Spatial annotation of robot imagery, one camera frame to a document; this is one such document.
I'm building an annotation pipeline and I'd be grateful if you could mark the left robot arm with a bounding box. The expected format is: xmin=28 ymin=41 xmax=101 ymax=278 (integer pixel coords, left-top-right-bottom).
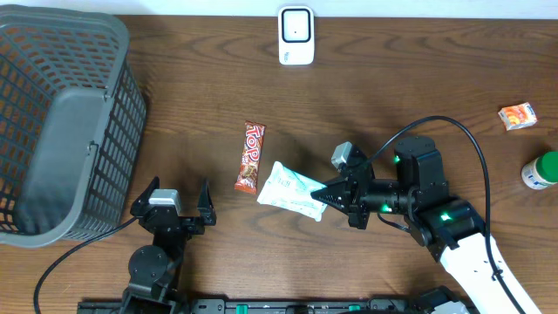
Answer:
xmin=119 ymin=177 xmax=216 ymax=314

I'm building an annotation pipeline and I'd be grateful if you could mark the light blue wipes pack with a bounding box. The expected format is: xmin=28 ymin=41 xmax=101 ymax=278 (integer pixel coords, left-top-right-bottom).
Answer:
xmin=257 ymin=161 xmax=327 ymax=222

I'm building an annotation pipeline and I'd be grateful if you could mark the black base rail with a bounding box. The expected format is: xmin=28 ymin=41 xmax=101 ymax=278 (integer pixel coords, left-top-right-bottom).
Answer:
xmin=78 ymin=297 xmax=476 ymax=314

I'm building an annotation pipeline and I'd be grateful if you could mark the green lid jar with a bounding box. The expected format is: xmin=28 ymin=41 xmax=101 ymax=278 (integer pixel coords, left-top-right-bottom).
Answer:
xmin=521 ymin=151 xmax=558 ymax=190

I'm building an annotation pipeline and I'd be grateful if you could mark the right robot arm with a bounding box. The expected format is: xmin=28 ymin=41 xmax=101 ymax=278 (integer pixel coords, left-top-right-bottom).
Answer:
xmin=311 ymin=136 xmax=539 ymax=313

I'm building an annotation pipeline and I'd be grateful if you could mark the grey plastic basket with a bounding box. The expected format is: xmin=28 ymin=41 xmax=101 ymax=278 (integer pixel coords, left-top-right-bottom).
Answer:
xmin=1 ymin=4 xmax=146 ymax=248

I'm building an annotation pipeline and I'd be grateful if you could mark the small orange box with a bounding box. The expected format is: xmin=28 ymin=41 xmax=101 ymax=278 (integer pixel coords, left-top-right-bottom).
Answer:
xmin=498 ymin=102 xmax=538 ymax=131

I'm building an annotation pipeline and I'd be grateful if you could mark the white barcode scanner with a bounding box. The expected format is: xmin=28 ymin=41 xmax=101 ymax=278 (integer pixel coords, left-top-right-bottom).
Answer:
xmin=277 ymin=5 xmax=315 ymax=65

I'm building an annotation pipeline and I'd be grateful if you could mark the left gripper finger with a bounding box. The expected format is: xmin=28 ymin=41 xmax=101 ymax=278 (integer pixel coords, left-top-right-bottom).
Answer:
xmin=197 ymin=180 xmax=214 ymax=216
xmin=131 ymin=176 xmax=160 ymax=209

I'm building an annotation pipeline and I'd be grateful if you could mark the red chocolate bar wrapper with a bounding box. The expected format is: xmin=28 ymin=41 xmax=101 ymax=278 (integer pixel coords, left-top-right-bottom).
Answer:
xmin=235 ymin=120 xmax=266 ymax=195

